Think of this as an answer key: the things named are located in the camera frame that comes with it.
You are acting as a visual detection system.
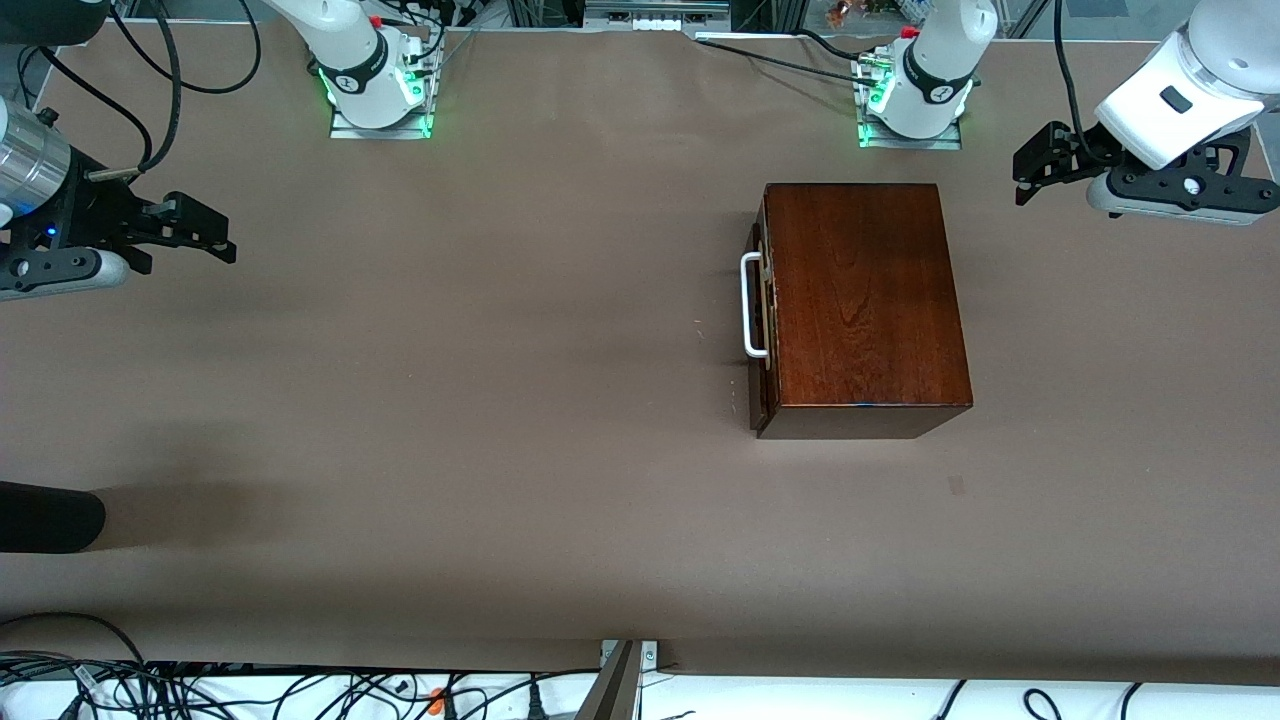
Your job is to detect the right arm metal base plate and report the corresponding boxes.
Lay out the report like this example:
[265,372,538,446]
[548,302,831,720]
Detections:
[328,95,435,141]

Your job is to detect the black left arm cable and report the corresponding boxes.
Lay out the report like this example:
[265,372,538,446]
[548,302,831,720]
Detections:
[1054,0,1096,161]

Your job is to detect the black arcing floor cable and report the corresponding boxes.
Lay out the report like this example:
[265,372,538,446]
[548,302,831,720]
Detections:
[0,611,151,669]

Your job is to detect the dark metal strut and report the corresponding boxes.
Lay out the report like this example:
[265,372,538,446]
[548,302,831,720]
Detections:
[575,640,641,720]

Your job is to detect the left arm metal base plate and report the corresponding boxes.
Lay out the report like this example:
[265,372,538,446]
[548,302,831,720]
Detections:
[857,118,964,151]

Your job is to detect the dark brown wooden cabinet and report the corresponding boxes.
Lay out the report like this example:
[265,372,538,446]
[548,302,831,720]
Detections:
[752,183,973,441]

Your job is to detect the long black tabletop cable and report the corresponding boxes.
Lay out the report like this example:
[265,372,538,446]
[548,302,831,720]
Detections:
[693,36,866,85]

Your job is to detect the grey network switch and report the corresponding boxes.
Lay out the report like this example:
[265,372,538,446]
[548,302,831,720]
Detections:
[585,0,731,23]

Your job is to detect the tangled black floor cables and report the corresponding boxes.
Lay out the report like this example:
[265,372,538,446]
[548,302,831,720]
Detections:
[0,650,601,720]

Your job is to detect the wooden drawer with white handle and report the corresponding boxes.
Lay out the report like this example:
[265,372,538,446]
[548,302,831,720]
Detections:
[740,222,776,426]

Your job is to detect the silver table edge plate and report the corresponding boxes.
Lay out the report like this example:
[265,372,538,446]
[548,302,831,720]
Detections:
[600,640,659,673]

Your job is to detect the black looping cable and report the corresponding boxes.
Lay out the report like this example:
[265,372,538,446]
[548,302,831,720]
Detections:
[108,0,263,96]

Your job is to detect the black cylindrical object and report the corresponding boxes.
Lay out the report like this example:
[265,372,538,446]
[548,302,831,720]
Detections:
[0,480,106,554]

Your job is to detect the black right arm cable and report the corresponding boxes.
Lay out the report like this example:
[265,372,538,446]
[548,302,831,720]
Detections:
[85,0,183,183]

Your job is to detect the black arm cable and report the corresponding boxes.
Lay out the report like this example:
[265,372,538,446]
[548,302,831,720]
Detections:
[1054,0,1096,161]
[85,0,183,183]

